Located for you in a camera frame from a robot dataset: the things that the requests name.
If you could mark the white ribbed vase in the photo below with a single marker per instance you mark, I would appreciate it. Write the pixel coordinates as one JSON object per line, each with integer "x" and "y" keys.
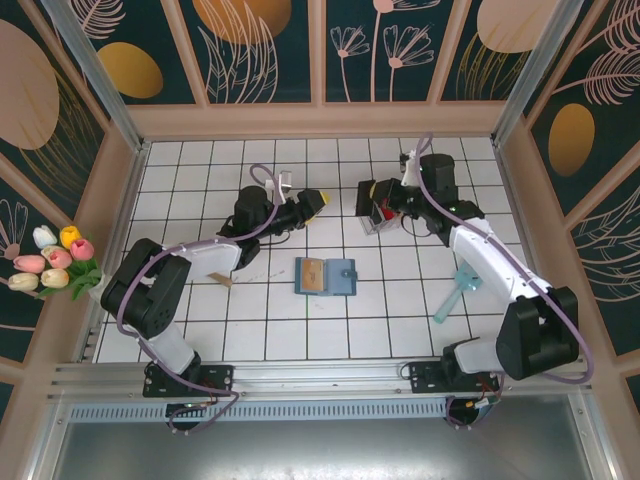
{"x": 99, "y": 286}

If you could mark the clear acrylic card box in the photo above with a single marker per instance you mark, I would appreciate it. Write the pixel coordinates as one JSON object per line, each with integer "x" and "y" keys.
{"x": 372, "y": 229}

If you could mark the pale pink cream tulip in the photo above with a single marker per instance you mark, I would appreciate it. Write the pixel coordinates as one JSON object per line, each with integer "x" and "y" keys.
{"x": 57, "y": 256}

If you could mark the teal plastic comb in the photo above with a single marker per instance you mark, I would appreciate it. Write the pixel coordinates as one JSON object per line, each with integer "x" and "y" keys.
{"x": 467, "y": 280}

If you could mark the bright pink tulip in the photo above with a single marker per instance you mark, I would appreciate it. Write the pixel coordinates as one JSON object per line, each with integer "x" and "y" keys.
{"x": 82, "y": 249}

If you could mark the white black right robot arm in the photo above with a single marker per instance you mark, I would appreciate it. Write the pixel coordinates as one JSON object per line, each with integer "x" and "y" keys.
{"x": 535, "y": 335}

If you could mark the teal leather card holder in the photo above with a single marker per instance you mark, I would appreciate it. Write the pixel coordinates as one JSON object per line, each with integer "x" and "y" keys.
{"x": 342, "y": 277}

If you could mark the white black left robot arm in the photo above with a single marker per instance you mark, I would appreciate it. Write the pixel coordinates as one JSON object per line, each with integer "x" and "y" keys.
{"x": 145, "y": 295}

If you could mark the red credit card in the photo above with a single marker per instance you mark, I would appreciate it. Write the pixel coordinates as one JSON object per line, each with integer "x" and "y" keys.
{"x": 386, "y": 214}

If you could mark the small tan cardboard piece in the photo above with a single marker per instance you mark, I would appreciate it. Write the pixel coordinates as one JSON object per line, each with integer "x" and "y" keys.
{"x": 222, "y": 279}

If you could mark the aluminium corner post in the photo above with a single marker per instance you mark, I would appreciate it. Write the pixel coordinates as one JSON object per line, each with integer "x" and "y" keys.
{"x": 535, "y": 70}
{"x": 100, "y": 80}

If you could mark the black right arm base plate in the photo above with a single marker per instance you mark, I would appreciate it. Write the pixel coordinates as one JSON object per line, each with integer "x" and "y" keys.
{"x": 425, "y": 377}

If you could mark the cream white tulip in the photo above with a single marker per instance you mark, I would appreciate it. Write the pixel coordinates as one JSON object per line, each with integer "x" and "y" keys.
{"x": 23, "y": 281}

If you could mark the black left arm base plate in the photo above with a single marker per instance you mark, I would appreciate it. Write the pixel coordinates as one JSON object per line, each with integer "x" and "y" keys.
{"x": 220, "y": 380}

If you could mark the cream yellow tulip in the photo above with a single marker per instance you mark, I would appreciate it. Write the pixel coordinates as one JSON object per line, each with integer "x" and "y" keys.
{"x": 55, "y": 277}

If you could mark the light pink tulip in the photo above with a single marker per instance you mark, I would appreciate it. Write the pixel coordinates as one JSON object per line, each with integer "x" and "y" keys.
{"x": 29, "y": 263}

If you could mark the aluminium mounting rail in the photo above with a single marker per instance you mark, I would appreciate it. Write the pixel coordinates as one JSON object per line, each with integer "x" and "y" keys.
{"x": 320, "y": 372}

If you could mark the tan credit card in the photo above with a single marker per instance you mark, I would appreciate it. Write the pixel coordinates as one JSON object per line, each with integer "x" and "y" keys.
{"x": 314, "y": 276}

